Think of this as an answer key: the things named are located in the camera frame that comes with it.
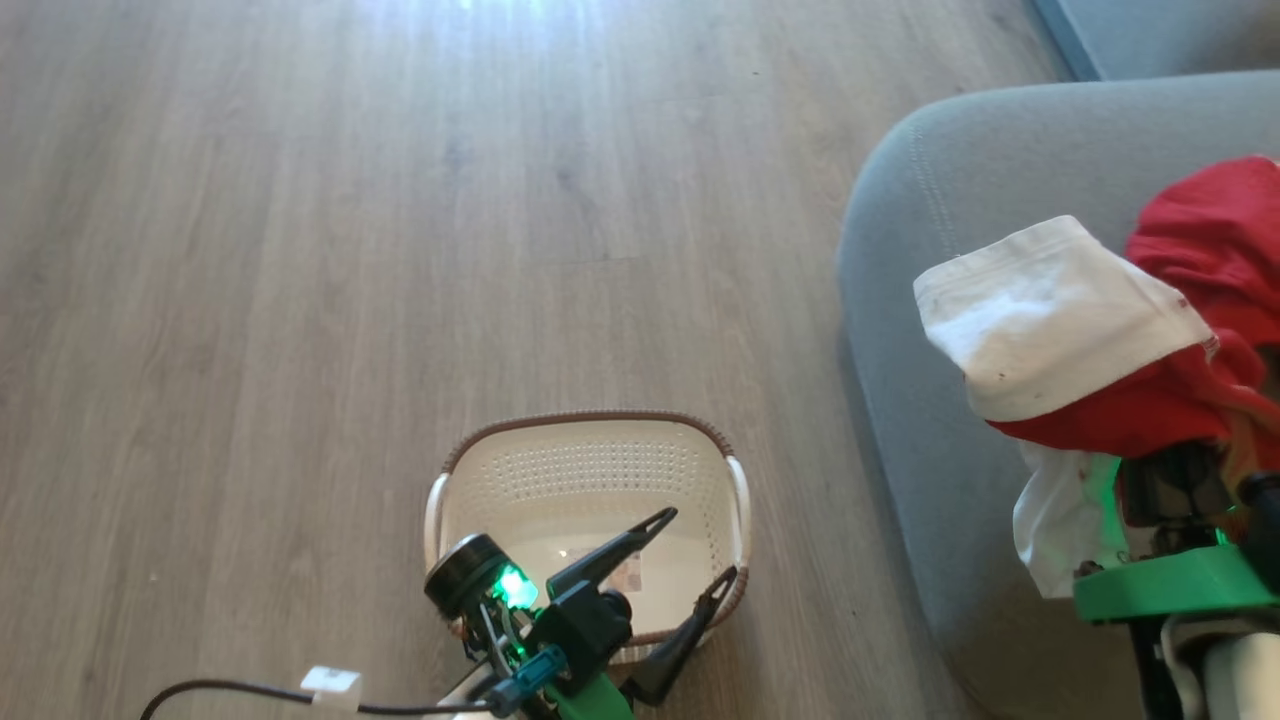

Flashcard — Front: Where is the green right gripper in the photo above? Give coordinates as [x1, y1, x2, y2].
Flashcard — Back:
[1074, 544, 1280, 624]

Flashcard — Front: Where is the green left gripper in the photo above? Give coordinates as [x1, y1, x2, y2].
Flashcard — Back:
[544, 506, 740, 720]

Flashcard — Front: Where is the white clothing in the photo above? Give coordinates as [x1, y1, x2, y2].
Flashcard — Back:
[913, 215, 1219, 601]

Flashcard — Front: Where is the red clothing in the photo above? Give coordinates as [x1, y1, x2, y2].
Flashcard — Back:
[988, 155, 1280, 463]

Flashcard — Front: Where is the white woven-rim laundry basket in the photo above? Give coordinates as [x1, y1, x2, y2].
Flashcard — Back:
[423, 409, 752, 669]

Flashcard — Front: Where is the left black cylinder green light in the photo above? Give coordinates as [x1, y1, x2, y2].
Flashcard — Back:
[424, 533, 541, 626]

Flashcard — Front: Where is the grey fabric sofa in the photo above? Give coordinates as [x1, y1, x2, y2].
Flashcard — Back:
[838, 70, 1280, 720]

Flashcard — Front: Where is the grey blue furniture piece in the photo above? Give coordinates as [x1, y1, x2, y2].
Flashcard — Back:
[1033, 0, 1280, 82]

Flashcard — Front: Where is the teal left cable connector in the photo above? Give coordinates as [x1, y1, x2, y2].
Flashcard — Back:
[486, 644, 572, 717]

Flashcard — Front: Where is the white left cable label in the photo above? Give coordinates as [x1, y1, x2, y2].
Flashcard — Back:
[299, 666, 362, 711]

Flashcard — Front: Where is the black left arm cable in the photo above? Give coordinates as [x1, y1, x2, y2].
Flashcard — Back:
[140, 679, 493, 720]

